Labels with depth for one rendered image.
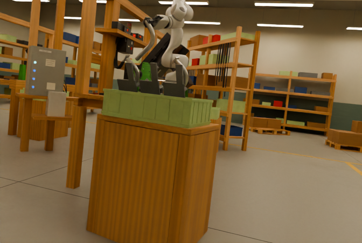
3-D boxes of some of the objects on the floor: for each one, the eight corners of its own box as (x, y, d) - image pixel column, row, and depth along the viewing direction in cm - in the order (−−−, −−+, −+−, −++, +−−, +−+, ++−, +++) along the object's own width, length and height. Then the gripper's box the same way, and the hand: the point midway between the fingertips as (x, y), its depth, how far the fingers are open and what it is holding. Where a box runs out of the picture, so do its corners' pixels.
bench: (180, 165, 393) (187, 101, 388) (133, 202, 249) (144, 101, 245) (133, 157, 411) (140, 95, 407) (65, 187, 268) (73, 92, 263)
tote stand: (207, 230, 213) (220, 124, 209) (175, 266, 165) (191, 129, 161) (131, 206, 242) (141, 112, 238) (85, 230, 194) (97, 113, 190)
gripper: (175, 18, 186) (155, 19, 173) (162, 34, 197) (142, 36, 184) (169, 9, 188) (150, 9, 174) (156, 26, 198) (136, 27, 185)
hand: (148, 23), depth 180 cm, fingers closed on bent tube, 3 cm apart
